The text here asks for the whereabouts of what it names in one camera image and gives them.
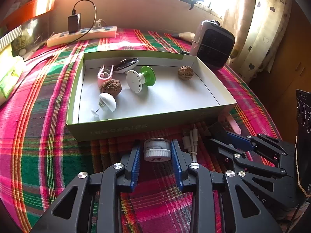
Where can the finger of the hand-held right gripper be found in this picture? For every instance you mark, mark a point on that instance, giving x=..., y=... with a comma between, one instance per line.
x=240, y=139
x=252, y=165

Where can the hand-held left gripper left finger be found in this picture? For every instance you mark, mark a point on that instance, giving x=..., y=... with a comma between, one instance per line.
x=134, y=165

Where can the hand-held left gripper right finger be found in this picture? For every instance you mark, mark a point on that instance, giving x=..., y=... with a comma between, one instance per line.
x=176, y=162

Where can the large pink clip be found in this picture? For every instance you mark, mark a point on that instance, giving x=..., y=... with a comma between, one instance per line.
x=230, y=123

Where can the small white jar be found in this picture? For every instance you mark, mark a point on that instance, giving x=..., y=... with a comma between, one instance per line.
x=156, y=150

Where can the green and white cardboard box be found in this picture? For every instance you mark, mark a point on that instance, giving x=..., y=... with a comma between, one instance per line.
x=158, y=97

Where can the white mushroom-shaped gadget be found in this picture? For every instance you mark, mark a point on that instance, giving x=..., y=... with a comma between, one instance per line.
x=108, y=102

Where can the brown walnut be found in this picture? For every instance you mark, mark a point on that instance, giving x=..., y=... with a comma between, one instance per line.
x=185, y=72
x=110, y=87

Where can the white and green spool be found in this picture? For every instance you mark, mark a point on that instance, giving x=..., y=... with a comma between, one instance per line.
x=136, y=80

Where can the black oval disc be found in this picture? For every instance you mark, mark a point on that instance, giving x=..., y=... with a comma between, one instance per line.
x=126, y=65

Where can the dark printed cloth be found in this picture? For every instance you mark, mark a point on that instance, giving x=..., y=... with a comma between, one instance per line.
x=303, y=138

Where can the brown wooden cabinet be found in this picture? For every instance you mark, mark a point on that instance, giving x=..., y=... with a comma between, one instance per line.
x=291, y=60

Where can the small pink clip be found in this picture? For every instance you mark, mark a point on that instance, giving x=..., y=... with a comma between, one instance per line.
x=104, y=75

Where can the grey desktop heater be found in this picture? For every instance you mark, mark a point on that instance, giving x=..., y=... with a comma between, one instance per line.
x=213, y=45

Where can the plaid tablecloth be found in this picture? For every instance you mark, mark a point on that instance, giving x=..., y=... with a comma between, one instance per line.
x=36, y=138

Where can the heart print curtain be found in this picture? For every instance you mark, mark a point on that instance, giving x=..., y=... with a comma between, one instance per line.
x=262, y=29

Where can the white power strip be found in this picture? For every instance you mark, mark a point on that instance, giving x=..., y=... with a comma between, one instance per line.
x=97, y=34

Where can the black window latch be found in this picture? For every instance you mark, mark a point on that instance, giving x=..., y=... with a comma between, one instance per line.
x=193, y=3

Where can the white plug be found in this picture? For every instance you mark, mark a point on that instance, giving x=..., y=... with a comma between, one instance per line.
x=99, y=24

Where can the green tissue pack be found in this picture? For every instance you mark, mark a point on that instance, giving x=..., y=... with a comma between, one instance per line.
x=9, y=80

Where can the black charger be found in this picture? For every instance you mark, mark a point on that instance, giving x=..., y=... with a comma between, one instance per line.
x=74, y=23

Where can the green label packet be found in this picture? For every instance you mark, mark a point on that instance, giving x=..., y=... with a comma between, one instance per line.
x=18, y=45

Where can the green and white striped box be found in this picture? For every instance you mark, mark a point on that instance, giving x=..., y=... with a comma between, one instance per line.
x=9, y=38

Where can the orange box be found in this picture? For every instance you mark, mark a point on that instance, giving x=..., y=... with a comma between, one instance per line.
x=29, y=11

